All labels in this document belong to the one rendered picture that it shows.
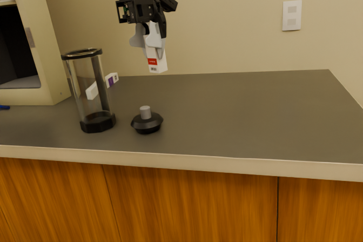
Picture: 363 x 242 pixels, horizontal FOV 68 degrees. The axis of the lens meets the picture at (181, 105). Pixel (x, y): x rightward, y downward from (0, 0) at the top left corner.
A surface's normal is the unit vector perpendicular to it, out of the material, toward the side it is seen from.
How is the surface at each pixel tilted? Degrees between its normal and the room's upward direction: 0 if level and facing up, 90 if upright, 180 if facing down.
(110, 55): 90
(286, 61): 90
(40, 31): 90
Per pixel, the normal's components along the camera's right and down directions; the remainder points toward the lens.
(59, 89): 0.96, 0.00
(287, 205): -0.26, 0.37
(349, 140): -0.11, -0.93
